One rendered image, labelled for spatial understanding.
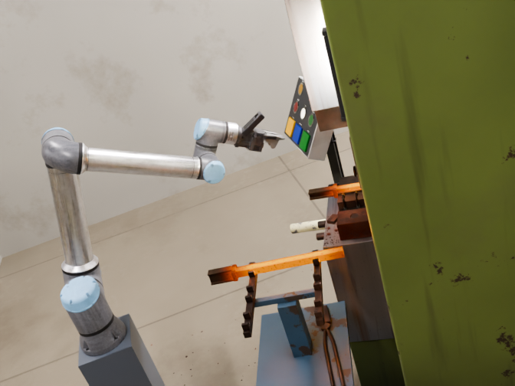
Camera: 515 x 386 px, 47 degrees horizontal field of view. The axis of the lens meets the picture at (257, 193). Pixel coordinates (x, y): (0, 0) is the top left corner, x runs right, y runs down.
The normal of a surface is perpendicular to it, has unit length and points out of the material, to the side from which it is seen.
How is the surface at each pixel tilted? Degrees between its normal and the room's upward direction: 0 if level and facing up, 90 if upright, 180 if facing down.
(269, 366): 0
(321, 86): 90
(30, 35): 90
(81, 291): 5
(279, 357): 0
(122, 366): 90
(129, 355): 90
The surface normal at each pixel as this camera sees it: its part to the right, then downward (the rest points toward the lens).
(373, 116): -0.15, 0.52
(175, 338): -0.27, -0.84
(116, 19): 0.24, 0.41
